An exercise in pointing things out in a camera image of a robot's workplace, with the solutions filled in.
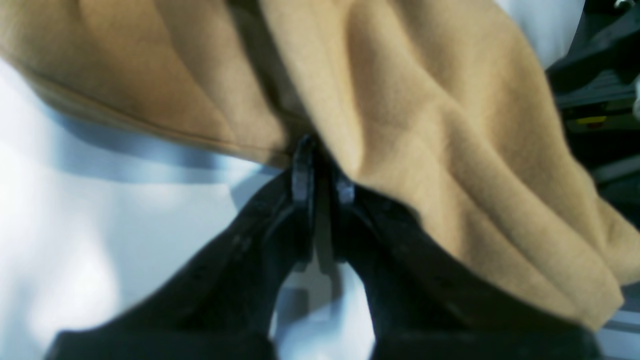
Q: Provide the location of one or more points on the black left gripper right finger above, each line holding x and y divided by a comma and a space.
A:
424, 304

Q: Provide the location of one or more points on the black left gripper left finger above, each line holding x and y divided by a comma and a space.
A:
219, 305

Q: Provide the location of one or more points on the tan t-shirt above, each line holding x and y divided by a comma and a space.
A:
441, 105

